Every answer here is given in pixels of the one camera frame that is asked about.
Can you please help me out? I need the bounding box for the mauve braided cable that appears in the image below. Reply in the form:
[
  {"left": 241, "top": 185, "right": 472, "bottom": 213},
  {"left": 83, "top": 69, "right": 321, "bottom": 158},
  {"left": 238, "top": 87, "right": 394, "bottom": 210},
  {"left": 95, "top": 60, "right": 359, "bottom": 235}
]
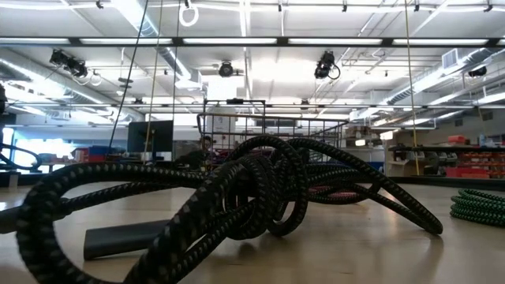
[{"left": 309, "top": 186, "right": 361, "bottom": 200}]

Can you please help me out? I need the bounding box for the white hanging cable ring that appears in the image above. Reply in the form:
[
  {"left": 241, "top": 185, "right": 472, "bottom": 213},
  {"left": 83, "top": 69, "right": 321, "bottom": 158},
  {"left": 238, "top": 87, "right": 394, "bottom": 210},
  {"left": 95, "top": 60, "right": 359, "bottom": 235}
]
[{"left": 178, "top": 0, "right": 200, "bottom": 28}]

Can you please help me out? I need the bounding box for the overhead LED light bar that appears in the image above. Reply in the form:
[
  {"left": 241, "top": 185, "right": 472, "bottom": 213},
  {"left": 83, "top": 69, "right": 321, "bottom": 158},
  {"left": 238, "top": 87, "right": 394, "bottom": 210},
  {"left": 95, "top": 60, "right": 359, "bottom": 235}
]
[{"left": 0, "top": 35, "right": 505, "bottom": 48}]

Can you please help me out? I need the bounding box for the black wire rack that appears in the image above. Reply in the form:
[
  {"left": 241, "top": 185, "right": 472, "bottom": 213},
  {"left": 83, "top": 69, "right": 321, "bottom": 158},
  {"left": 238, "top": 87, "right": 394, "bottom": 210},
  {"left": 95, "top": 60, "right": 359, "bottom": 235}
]
[{"left": 202, "top": 98, "right": 267, "bottom": 159}]

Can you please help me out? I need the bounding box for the black ceiling camera cluster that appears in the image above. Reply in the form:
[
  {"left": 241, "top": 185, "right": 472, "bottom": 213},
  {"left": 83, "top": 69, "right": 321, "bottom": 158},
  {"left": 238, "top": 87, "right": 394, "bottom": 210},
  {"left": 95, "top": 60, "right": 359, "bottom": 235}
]
[{"left": 49, "top": 49, "right": 88, "bottom": 79}]

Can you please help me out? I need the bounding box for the red storage bin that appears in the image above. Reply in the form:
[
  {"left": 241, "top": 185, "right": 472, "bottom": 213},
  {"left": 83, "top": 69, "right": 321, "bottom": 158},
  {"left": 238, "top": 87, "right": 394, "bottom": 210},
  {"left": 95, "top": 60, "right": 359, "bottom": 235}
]
[{"left": 445, "top": 166, "right": 490, "bottom": 178}]

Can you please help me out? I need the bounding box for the black hanging cable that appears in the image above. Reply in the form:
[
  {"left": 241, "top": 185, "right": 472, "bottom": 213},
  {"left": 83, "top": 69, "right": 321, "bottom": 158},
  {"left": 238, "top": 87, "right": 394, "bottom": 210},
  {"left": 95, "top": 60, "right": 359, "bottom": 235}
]
[{"left": 108, "top": 0, "right": 150, "bottom": 148}]

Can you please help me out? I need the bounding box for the round black ceiling camera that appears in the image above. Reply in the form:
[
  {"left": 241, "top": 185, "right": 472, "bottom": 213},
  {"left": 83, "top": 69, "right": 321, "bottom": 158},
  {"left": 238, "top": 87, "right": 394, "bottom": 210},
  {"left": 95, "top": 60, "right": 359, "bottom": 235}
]
[{"left": 218, "top": 60, "right": 235, "bottom": 78}]

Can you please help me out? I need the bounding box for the thin black crossbar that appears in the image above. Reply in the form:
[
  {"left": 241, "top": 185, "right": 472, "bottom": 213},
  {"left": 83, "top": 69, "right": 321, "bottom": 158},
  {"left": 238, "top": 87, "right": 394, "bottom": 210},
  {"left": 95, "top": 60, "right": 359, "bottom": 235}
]
[{"left": 0, "top": 103, "right": 505, "bottom": 110}]

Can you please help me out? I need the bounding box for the black white-flecked braided cable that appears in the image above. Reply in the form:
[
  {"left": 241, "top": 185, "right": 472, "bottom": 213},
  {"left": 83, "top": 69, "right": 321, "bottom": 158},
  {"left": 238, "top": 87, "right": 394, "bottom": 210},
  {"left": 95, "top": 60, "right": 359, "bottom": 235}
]
[{"left": 0, "top": 135, "right": 444, "bottom": 284}]

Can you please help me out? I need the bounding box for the black cable loop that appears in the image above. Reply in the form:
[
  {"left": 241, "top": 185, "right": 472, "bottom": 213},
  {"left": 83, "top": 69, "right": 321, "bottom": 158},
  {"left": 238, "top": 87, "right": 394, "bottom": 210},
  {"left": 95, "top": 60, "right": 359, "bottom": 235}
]
[{"left": 0, "top": 144, "right": 43, "bottom": 172}]

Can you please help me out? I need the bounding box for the dark storage shelf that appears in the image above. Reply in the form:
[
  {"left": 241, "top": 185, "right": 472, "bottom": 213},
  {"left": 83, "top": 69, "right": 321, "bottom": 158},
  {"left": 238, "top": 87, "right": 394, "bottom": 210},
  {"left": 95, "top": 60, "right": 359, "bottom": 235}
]
[{"left": 388, "top": 133, "right": 505, "bottom": 179}]

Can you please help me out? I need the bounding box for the red crate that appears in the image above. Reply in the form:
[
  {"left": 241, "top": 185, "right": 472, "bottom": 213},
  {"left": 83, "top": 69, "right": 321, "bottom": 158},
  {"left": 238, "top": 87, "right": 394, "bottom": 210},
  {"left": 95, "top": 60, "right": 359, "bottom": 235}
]
[{"left": 73, "top": 148, "right": 106, "bottom": 163}]

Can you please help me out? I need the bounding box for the wire mesh basket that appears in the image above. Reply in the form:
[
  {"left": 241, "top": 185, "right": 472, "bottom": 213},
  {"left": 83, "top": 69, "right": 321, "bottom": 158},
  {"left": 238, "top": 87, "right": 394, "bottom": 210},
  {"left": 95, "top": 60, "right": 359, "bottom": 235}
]
[{"left": 196, "top": 112, "right": 349, "bottom": 166}]

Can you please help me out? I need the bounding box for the olive hanging cord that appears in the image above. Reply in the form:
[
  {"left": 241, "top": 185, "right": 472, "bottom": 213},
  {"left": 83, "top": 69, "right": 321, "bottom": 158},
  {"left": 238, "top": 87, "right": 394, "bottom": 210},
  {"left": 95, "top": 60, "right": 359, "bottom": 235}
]
[{"left": 144, "top": 0, "right": 164, "bottom": 163}]

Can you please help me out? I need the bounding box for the blue crate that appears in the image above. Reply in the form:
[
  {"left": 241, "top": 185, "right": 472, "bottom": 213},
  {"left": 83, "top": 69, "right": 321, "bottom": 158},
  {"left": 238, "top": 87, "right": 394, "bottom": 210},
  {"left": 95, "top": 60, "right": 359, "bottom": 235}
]
[{"left": 88, "top": 145, "right": 119, "bottom": 155}]

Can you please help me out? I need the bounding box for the black background monitor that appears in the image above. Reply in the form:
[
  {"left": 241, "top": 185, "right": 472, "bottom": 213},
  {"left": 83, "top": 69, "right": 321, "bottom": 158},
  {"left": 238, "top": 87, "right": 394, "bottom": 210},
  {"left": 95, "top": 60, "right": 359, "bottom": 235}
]
[{"left": 125, "top": 120, "right": 174, "bottom": 163}]

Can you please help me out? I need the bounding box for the black ceiling camera with cable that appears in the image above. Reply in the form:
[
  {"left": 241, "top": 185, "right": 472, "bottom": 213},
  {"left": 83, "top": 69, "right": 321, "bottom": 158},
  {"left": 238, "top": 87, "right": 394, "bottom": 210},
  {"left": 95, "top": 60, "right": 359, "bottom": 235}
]
[{"left": 314, "top": 50, "right": 342, "bottom": 81}]

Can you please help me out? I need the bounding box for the green braided cable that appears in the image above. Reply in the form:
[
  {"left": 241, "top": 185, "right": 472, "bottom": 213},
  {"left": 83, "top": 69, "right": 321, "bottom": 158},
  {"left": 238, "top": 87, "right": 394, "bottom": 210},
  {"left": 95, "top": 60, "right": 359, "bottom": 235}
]
[{"left": 449, "top": 188, "right": 505, "bottom": 229}]

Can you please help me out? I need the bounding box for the black aluminium table frame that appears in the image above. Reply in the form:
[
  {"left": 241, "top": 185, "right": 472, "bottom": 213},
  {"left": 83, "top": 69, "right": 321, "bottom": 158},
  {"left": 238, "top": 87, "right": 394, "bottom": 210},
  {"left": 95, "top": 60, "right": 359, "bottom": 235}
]
[{"left": 0, "top": 169, "right": 505, "bottom": 192}]

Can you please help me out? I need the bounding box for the person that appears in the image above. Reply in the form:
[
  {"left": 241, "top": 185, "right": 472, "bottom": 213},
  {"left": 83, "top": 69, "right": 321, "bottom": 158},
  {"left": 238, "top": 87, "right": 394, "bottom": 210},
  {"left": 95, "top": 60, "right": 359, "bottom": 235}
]
[{"left": 175, "top": 136, "right": 216, "bottom": 170}]

